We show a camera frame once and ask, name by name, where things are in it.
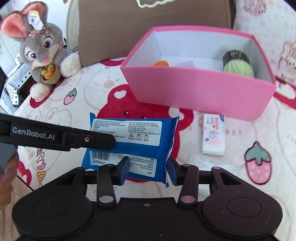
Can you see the pink storage box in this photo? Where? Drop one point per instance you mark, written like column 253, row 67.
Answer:
column 206, row 88

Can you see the cartoon bear bed blanket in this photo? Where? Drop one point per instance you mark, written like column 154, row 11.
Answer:
column 264, row 149

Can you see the purple plush toy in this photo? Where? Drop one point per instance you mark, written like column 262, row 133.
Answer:
column 186, row 64

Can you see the green yarn ball black label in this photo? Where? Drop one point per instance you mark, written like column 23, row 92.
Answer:
column 237, row 62

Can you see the grey bunny plush toy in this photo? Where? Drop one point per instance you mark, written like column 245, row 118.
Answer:
column 40, row 47

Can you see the small white tissue pack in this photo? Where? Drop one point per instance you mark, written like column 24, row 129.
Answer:
column 214, row 134

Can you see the blue wet wipes pack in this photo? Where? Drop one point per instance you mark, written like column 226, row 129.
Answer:
column 147, row 142

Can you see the clear box of floss picks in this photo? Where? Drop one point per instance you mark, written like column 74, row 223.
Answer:
column 205, row 163

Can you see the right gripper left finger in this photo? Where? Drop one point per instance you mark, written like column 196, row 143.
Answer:
column 108, row 176

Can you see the brown cloud pillow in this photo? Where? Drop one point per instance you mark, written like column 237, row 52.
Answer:
column 110, row 29

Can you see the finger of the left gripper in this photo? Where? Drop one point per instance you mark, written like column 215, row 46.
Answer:
column 78, row 138

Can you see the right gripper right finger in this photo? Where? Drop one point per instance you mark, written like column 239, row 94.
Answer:
column 186, row 176

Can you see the orange egg-shaped sponge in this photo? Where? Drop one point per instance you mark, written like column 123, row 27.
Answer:
column 161, row 63

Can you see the person's left hand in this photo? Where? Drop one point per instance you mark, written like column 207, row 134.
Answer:
column 9, row 175

